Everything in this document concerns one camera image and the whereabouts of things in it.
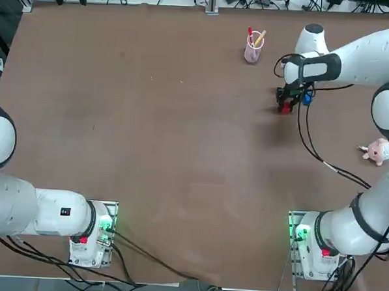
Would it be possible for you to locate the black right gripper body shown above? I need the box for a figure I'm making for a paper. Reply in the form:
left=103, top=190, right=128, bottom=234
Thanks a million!
left=283, top=79, right=313, bottom=98

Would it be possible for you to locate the clear pink pen cup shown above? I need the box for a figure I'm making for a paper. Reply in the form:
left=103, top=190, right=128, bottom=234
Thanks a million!
left=243, top=29, right=266, bottom=65

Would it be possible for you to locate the yellow pen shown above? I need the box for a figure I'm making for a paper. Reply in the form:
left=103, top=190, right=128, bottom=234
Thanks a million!
left=253, top=29, right=267, bottom=48

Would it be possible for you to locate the pink plush pig toy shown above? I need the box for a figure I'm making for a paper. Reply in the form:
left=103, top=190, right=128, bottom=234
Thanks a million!
left=357, top=137, right=389, bottom=167

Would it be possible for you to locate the black cable with white tag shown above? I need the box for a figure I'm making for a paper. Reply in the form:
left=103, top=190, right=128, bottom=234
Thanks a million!
left=293, top=92, right=377, bottom=191

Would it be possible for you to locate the metal base plate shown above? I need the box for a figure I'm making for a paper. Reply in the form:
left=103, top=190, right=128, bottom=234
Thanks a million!
left=67, top=197, right=120, bottom=270
left=284, top=208, right=345, bottom=283

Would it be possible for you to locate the dark brown cable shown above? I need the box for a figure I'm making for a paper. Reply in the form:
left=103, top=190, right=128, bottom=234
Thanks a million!
left=111, top=230, right=207, bottom=282

